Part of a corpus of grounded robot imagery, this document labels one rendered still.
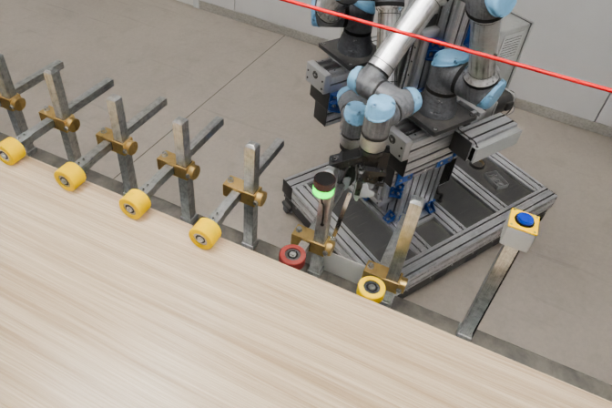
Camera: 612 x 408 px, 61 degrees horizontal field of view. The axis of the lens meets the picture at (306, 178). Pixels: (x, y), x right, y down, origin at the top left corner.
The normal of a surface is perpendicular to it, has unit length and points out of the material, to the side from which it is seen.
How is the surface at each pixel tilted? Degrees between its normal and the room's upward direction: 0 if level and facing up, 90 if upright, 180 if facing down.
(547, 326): 0
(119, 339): 0
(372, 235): 0
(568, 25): 90
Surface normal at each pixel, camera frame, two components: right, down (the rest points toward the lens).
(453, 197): 0.08, -0.74
